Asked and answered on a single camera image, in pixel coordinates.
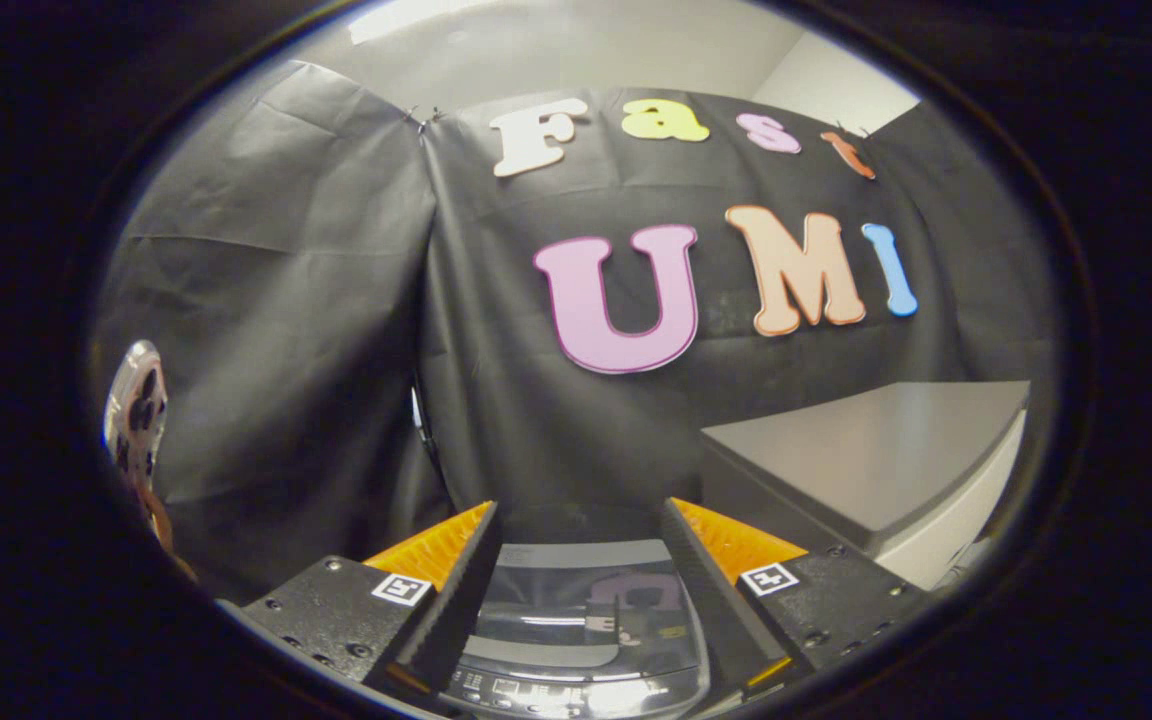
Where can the black backdrop cloth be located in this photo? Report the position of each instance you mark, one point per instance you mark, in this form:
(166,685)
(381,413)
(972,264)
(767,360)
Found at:
(286,300)

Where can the phone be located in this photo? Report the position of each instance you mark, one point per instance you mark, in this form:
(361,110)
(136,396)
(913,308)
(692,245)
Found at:
(136,410)

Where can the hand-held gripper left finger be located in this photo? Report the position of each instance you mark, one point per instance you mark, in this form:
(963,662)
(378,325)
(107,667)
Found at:
(456,600)

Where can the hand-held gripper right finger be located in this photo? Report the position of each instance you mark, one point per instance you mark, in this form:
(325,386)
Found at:
(706,590)

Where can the grey washing machine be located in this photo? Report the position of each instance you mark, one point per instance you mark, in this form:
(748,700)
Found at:
(576,630)

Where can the beige cabinet with grey top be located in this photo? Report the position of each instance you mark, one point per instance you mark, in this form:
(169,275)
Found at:
(866,450)

